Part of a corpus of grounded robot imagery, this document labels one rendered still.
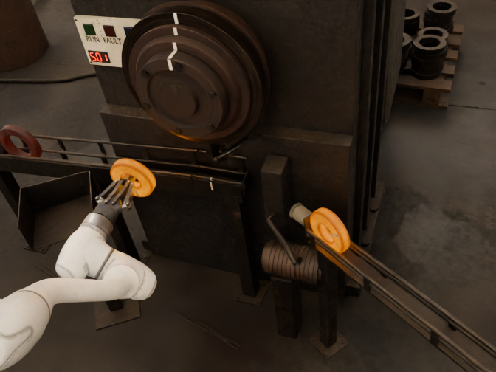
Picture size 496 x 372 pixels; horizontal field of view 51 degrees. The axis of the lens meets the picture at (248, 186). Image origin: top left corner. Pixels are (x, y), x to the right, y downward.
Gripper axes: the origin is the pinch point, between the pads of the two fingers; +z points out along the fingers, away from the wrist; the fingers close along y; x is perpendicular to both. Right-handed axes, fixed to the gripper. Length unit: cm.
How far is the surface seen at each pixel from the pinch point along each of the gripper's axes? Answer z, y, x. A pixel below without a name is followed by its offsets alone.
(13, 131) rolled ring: 18, -68, -8
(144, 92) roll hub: 9.4, 8.9, 28.2
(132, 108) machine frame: 31.3, -15.7, 1.4
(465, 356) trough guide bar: -32, 108, -10
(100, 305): -12, -38, -83
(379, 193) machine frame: 82, 73, -82
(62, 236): -14.9, -29.3, -23.7
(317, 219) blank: 3, 63, -10
